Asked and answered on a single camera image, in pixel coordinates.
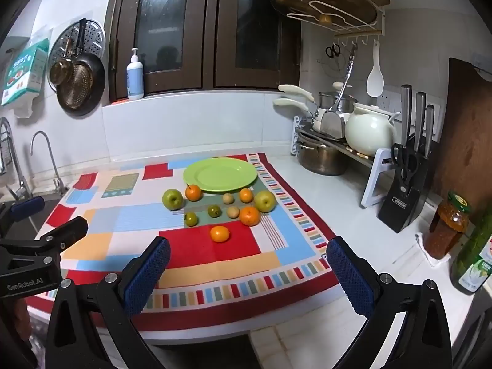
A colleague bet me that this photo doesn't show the kitchen sink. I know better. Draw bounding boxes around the kitchen sink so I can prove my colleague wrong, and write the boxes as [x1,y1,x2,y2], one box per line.
[0,194,64,241]

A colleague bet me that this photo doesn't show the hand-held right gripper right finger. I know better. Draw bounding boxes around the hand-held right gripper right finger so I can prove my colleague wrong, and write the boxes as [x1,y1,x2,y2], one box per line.
[326,236,454,369]

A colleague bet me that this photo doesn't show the black kitchen scissors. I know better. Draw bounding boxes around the black kitchen scissors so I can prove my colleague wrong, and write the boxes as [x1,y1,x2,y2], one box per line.
[391,143,419,185]

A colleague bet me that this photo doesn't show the chrome spring faucet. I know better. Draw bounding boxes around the chrome spring faucet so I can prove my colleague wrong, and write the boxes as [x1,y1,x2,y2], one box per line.
[0,117,33,200]

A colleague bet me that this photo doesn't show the green white tissue pack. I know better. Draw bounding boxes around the green white tissue pack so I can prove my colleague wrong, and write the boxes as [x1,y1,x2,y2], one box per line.
[1,38,50,106]

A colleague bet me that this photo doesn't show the white ceramic pot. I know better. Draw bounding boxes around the white ceramic pot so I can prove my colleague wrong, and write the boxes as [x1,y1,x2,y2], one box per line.
[345,102,400,156]

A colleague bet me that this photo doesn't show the green glass bottle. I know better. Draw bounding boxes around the green glass bottle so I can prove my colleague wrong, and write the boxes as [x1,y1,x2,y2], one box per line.
[450,208,492,295]

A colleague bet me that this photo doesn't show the chrome curved faucet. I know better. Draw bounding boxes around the chrome curved faucet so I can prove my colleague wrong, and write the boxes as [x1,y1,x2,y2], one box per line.
[31,131,69,196]

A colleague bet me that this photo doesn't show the large orange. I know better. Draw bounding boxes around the large orange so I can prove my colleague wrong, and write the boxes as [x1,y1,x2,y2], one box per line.
[240,206,261,227]

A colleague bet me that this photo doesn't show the steel handled knife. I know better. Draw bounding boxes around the steel handled knife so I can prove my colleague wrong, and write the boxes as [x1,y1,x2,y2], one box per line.
[400,85,413,147]
[413,91,427,154]
[423,105,436,158]

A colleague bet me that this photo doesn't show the dark wooden window frame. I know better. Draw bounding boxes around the dark wooden window frame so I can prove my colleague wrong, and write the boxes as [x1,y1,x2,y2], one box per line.
[105,0,302,104]

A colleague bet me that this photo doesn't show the metal spatula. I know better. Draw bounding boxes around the metal spatula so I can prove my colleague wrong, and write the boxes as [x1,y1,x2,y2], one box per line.
[320,44,358,139]

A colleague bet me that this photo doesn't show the white saucepan cream handle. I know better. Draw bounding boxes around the white saucepan cream handle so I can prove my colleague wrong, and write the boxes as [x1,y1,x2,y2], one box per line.
[274,98,327,132]

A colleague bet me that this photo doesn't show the white pump soap bottle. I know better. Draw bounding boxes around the white pump soap bottle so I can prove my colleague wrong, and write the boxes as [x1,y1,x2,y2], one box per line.
[126,48,145,101]

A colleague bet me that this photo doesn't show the steel stockpot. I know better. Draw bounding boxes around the steel stockpot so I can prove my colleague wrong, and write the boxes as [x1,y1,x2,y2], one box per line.
[296,138,350,175]

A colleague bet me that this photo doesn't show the perforated metal steamer tray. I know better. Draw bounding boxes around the perforated metal steamer tray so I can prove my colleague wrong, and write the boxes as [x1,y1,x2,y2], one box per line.
[48,19,105,93]

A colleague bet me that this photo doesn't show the white dish rack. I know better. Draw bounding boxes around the white dish rack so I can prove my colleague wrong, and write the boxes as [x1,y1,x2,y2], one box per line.
[293,115,396,208]

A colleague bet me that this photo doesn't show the green apple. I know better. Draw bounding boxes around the green apple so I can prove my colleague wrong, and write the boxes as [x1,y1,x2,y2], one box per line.
[161,189,184,211]
[254,190,277,213]

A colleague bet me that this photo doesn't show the green plate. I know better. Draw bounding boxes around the green plate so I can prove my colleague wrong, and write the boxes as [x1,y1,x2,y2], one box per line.
[183,157,258,193]

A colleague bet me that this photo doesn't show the black frying pan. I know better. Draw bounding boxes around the black frying pan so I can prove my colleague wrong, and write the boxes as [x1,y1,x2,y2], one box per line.
[57,19,106,117]

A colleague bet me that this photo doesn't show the large wooden cutting board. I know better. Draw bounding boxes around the large wooden cutting board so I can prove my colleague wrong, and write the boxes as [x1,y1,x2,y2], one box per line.
[428,58,492,216]

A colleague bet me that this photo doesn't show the white wall rack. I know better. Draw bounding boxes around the white wall rack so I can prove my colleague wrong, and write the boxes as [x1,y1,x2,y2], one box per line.
[265,0,391,47]

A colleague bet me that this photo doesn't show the colourful patchwork tablecloth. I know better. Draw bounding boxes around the colourful patchwork tablecloth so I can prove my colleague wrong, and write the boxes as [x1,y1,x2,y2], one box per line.
[24,153,343,333]

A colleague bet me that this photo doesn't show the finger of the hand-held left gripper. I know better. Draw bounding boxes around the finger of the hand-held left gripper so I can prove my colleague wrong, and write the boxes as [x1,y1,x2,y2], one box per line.
[0,216,89,265]
[0,195,46,235]

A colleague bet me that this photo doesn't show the white rice paddle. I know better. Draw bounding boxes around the white rice paddle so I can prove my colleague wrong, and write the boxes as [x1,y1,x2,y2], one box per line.
[366,40,385,98]

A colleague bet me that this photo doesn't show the black knife block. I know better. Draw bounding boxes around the black knife block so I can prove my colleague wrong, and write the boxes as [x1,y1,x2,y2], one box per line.
[377,138,431,233]

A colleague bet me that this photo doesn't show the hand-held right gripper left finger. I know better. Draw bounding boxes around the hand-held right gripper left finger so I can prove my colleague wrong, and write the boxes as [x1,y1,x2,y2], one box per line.
[45,236,172,369]

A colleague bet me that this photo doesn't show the glass jar of sauce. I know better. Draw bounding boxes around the glass jar of sauce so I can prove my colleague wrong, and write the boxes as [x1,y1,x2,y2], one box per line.
[429,191,472,259]

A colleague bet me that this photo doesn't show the steel saucepan cream handle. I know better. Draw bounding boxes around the steel saucepan cream handle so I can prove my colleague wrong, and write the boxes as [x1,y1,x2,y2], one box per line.
[278,82,360,115]

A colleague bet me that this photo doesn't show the small brass pan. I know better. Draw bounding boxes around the small brass pan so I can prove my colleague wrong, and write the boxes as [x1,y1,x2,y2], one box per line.
[49,38,75,86]

